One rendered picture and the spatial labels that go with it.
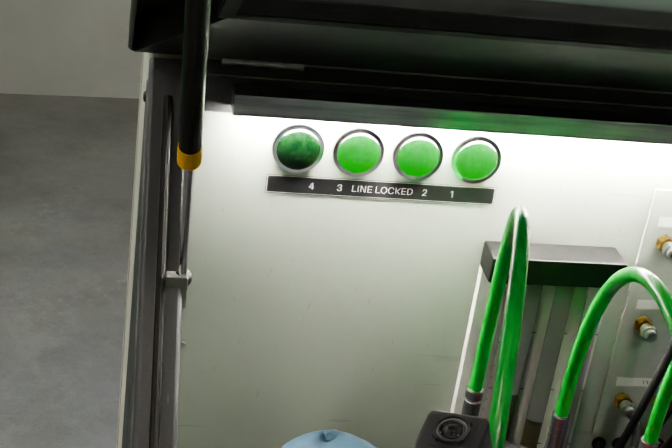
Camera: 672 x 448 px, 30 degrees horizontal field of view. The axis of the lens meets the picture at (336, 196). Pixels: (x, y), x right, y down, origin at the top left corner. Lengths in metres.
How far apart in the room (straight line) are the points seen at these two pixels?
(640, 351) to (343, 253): 0.36
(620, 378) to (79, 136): 3.45
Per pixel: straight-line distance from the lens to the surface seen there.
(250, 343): 1.33
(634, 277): 1.12
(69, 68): 5.01
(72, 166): 4.44
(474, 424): 0.87
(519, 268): 0.97
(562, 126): 1.24
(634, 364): 1.44
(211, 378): 1.35
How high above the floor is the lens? 1.86
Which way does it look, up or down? 25 degrees down
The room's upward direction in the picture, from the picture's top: 8 degrees clockwise
